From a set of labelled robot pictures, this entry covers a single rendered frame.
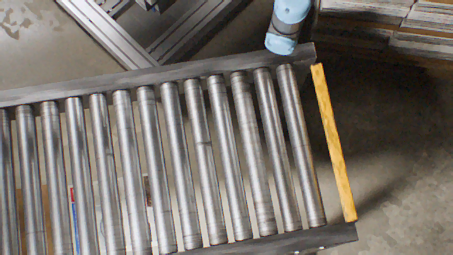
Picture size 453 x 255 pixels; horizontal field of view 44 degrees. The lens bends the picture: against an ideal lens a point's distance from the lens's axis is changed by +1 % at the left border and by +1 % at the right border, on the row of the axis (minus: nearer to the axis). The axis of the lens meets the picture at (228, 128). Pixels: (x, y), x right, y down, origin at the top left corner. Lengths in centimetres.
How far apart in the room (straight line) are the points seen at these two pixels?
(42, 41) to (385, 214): 159
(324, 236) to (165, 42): 107
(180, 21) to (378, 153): 96
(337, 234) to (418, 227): 94
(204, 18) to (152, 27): 21
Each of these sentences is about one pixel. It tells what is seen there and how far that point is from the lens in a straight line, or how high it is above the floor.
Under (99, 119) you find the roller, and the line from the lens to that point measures 154.
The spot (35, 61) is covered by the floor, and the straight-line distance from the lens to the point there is 253.
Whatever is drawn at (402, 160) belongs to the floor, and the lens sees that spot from 242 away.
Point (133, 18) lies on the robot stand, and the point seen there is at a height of 21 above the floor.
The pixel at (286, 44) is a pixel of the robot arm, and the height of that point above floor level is 103.
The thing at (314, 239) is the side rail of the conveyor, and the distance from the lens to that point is 147.
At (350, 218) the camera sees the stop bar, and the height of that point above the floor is 82.
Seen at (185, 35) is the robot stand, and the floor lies 21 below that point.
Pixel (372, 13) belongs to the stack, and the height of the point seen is 48.
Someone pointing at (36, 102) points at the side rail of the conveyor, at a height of 80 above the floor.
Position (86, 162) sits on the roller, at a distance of 152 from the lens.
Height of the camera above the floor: 225
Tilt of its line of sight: 75 degrees down
